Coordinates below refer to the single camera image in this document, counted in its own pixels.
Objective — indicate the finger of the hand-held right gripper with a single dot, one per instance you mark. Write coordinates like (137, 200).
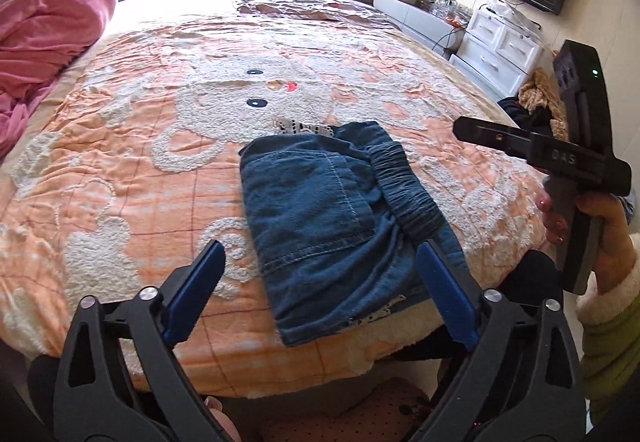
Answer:
(492, 135)

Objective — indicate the orange printed blanket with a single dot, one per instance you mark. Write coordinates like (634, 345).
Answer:
(150, 97)

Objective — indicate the clutter of jars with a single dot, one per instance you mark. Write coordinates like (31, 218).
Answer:
(450, 7)

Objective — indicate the blue denim pants lace trim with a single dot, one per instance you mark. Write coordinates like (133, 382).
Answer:
(310, 202)

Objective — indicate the person's left leg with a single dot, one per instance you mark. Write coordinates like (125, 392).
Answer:
(45, 387)

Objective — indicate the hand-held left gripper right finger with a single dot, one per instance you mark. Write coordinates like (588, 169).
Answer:
(447, 297)

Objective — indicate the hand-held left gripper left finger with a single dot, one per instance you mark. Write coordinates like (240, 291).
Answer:
(192, 292)

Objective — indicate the beige fuzzy clothes pile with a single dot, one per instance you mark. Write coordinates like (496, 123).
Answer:
(540, 90)

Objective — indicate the person's right hand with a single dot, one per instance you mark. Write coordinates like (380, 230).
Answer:
(612, 232)

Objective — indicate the person's right forearm green sleeve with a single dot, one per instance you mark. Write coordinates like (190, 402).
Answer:
(615, 337)

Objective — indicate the pink blanket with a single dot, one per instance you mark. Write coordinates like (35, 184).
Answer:
(45, 22)

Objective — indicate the brown dotted cloth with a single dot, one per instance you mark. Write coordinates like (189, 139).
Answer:
(350, 412)

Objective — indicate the white drawer cabinet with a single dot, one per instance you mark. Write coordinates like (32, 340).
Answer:
(500, 47)

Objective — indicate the person's left hand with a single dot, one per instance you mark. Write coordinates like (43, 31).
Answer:
(225, 422)

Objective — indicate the white plastic bag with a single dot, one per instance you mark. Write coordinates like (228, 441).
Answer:
(500, 8)

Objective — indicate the brown quilted bedspread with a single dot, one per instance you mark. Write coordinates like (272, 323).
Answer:
(310, 5)

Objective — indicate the black cloth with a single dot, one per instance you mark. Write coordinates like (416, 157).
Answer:
(520, 110)

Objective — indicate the grey white dressing table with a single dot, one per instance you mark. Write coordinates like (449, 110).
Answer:
(410, 12)

